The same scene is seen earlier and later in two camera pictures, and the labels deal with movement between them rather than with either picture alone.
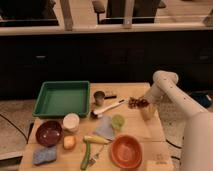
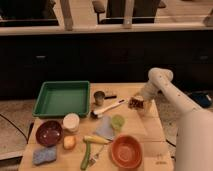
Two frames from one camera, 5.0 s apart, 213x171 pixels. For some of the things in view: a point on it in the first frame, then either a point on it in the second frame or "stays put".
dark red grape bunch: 137,102 stays put
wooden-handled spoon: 96,114 stays put
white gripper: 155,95 -> 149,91
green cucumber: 83,165 stays put
